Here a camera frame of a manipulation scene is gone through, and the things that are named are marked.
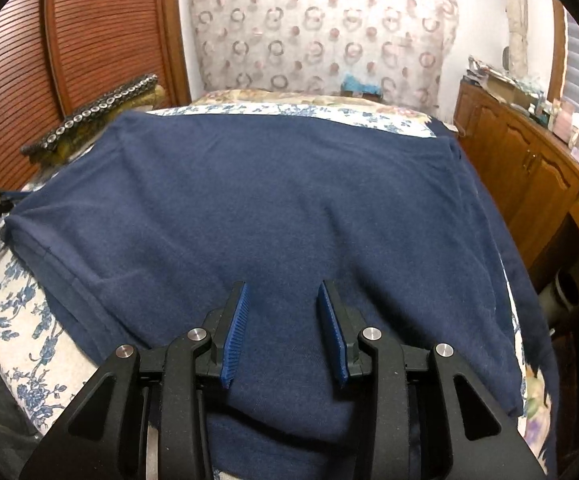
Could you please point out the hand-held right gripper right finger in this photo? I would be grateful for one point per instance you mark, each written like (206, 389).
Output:
(333, 335)

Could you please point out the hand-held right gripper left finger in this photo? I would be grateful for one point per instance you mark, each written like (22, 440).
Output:
(233, 340)

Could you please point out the navy printed t-shirt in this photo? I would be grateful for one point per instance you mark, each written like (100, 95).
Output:
(269, 210)

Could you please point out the floral bed quilt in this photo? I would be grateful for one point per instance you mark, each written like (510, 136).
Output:
(14, 320)

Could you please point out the studded olive handbag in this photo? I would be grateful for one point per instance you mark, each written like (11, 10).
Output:
(99, 107)

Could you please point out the louvered wooden door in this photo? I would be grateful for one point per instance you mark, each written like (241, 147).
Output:
(99, 25)

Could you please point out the navy blanket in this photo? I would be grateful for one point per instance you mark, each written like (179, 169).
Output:
(514, 260)

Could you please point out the grey round bin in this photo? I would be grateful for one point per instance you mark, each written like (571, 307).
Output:
(559, 292)

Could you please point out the wooden cabinet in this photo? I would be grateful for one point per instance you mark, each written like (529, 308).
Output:
(519, 170)

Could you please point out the clutter of small items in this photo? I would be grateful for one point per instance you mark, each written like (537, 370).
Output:
(504, 82)

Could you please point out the pink box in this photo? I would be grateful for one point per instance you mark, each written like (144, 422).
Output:
(563, 121)

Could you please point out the beige hanging cloth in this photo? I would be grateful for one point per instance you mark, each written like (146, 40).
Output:
(516, 10)

